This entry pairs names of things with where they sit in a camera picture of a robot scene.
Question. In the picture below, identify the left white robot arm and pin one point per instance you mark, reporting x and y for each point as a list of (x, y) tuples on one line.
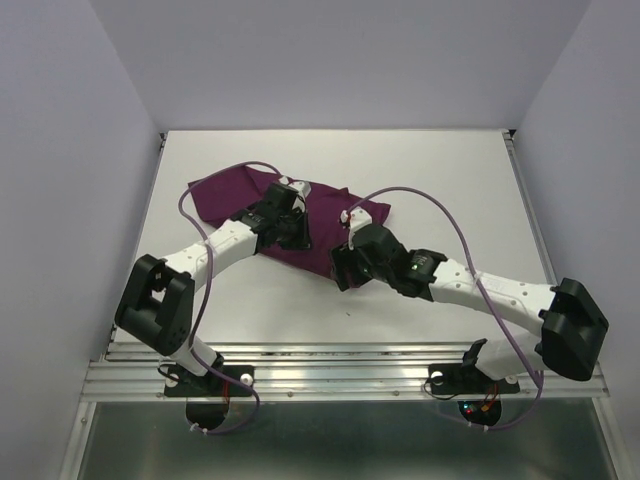
[(157, 306)]

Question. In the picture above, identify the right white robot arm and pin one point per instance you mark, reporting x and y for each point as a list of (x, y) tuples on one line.
[(563, 327)]

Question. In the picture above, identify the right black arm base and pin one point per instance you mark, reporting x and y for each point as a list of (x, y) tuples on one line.
[(460, 380)]

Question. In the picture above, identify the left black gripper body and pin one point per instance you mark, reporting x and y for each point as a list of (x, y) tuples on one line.
[(293, 234)]

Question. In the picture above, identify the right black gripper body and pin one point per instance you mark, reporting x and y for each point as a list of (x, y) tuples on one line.
[(360, 270)]

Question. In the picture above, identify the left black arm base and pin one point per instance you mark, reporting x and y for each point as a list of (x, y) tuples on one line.
[(180, 383)]

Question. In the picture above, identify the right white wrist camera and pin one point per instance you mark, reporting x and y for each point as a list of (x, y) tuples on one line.
[(354, 221)]

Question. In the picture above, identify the purple surgical drape cloth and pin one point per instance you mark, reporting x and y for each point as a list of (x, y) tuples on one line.
[(226, 193)]

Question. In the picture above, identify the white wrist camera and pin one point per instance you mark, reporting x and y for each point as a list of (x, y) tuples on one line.
[(302, 190), (354, 221)]

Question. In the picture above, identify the aluminium frame rail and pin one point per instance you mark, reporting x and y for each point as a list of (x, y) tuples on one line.
[(284, 372)]

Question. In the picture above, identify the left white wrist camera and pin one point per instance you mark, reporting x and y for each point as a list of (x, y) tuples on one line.
[(302, 190)]

